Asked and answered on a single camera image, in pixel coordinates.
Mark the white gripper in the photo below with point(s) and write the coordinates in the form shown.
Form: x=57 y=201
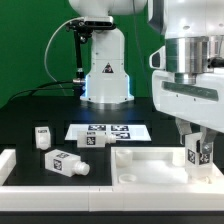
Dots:
x=202 y=103

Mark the white square tabletop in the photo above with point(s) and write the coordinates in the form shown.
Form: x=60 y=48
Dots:
x=148 y=165

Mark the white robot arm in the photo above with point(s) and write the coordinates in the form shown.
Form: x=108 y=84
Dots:
x=188 y=69

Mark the white marker sheet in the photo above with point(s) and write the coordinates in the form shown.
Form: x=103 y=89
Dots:
x=123 y=132

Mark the white U-shaped fence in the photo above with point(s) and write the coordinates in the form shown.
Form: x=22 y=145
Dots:
x=200 y=196

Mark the black camera on stand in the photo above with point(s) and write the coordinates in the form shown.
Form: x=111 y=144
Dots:
x=82 y=28

